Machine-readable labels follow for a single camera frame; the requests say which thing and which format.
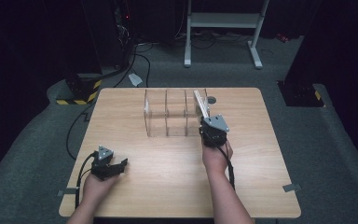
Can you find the white metal stand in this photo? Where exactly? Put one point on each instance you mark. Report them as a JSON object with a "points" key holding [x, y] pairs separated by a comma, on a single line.
{"points": [[223, 21]]}

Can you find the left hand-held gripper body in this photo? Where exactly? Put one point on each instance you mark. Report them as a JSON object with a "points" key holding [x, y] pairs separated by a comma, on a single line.
{"points": [[101, 163]]}

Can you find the small red object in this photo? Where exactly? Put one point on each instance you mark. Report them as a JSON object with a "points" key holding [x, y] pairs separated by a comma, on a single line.
{"points": [[282, 37]]}

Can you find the pale paper scrap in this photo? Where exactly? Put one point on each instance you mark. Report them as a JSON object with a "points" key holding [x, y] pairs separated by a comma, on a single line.
{"points": [[135, 79]]}

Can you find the black post with striped base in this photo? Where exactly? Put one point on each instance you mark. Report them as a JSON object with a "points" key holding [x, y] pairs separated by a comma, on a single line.
{"points": [[80, 84]]}

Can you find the clear acrylic compartment organizer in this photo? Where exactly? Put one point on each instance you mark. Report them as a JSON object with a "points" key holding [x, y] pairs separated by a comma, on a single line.
{"points": [[167, 113]]}

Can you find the person's left hand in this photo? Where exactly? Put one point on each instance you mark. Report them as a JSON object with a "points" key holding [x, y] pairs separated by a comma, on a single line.
{"points": [[98, 188]]}

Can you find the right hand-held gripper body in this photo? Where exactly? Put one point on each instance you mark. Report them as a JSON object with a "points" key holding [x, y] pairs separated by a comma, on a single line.
{"points": [[213, 132]]}

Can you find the grey tape strip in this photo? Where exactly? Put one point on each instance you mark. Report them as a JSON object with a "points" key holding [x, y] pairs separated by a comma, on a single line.
{"points": [[68, 191], [291, 187]]}

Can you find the black post with dark base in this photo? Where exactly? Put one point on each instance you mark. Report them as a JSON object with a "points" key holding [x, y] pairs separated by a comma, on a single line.
{"points": [[304, 90]]}

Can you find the person's right hand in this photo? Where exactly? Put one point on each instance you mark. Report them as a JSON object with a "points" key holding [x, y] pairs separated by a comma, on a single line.
{"points": [[216, 157]]}

